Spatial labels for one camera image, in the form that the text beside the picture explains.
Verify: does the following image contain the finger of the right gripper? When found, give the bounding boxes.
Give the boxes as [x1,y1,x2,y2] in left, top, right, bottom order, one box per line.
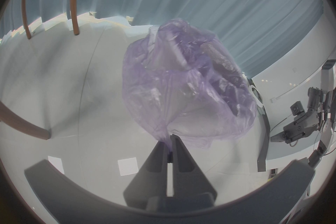
[270,132,286,143]

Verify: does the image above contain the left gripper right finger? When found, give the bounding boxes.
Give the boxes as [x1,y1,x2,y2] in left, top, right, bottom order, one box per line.
[171,134,219,204]

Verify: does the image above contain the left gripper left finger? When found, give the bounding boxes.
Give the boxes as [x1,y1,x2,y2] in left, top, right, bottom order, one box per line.
[123,140,168,210]

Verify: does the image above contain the purple plastic bag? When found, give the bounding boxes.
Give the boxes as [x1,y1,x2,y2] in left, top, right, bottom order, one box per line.
[122,19,258,163]

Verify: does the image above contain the white padded wooden chair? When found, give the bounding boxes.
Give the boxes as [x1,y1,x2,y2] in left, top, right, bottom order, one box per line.
[0,0,84,141]

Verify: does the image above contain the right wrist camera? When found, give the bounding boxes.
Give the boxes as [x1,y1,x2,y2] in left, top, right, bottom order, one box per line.
[289,102,305,120]

